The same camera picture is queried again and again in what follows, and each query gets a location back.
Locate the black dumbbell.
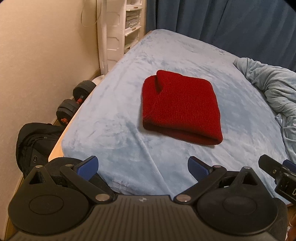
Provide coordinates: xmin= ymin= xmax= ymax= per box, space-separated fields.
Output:
xmin=56 ymin=80 xmax=96 ymax=126

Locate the white shelf unit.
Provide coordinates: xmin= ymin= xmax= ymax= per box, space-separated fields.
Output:
xmin=123 ymin=0 xmax=147 ymax=54

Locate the black backpack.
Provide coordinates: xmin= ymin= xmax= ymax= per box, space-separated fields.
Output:
xmin=16 ymin=123 xmax=65 ymax=177

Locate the light blue bed sheet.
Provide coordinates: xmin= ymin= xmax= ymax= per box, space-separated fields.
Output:
xmin=61 ymin=30 xmax=287 ymax=196

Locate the dark blue curtain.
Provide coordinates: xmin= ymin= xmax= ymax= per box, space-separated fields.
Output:
xmin=145 ymin=0 xmax=295 ymax=71

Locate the red knit sweater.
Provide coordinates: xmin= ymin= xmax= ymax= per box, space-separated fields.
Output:
xmin=142 ymin=70 xmax=223 ymax=145

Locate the grey-blue crumpled blanket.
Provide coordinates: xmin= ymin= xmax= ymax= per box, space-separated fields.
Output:
xmin=233 ymin=58 xmax=295 ymax=163

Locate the white standing fan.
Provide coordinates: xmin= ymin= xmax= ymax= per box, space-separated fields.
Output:
xmin=96 ymin=1 xmax=126 ymax=75

